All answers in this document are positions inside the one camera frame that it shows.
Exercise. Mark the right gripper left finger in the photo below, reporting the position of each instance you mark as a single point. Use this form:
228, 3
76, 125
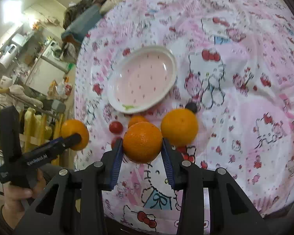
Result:
112, 162

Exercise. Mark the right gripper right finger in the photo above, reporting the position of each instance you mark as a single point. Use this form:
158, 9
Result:
172, 160

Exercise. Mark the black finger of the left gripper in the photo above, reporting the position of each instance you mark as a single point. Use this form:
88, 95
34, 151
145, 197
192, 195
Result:
72, 142

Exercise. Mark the small tangerine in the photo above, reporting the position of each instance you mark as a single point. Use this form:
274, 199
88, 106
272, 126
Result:
136, 119
77, 132

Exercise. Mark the red cherry tomato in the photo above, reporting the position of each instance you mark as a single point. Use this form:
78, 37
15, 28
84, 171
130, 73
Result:
116, 127
114, 143

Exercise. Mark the large orange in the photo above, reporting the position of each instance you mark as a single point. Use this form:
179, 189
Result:
180, 127
142, 142

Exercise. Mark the dark blueberry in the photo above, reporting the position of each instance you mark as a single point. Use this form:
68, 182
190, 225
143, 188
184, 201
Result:
192, 107

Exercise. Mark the person's left hand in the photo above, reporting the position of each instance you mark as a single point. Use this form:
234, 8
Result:
13, 210

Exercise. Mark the white washing machine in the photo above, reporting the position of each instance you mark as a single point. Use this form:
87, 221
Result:
47, 69

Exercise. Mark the pink white plate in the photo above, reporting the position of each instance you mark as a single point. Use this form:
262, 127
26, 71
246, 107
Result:
142, 79

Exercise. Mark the pile of clothes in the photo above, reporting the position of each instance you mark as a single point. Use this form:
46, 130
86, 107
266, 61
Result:
79, 18

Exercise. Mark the pink Hello Kitty bedsheet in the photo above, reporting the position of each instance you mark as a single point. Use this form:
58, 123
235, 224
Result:
235, 62

